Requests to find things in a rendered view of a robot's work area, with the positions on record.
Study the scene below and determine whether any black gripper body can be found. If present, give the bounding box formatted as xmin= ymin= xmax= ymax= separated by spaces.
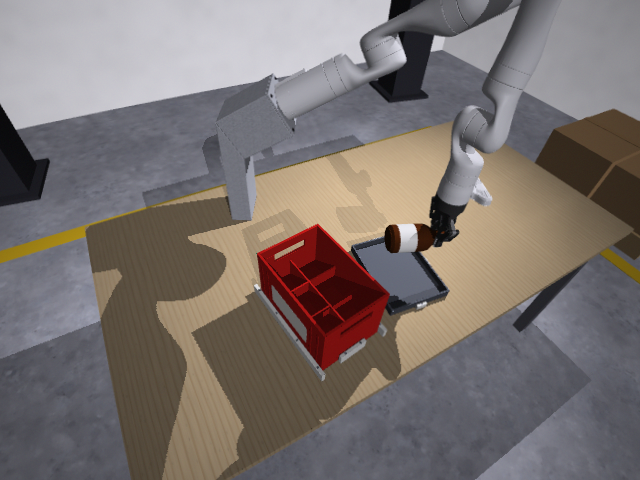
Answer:
xmin=434 ymin=192 xmax=468 ymax=227

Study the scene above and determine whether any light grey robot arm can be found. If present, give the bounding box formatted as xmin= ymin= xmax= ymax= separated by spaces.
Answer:
xmin=274 ymin=0 xmax=562 ymax=206

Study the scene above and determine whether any brown bottle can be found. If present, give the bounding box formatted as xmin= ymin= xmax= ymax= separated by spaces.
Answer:
xmin=384 ymin=223 xmax=437 ymax=253

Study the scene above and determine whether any red plastic crate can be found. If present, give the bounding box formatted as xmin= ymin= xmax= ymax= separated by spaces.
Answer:
xmin=257 ymin=224 xmax=390 ymax=370

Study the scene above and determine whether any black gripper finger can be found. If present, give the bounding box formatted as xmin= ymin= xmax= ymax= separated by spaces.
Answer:
xmin=433 ymin=214 xmax=459 ymax=247
xmin=429 ymin=196 xmax=440 ymax=230

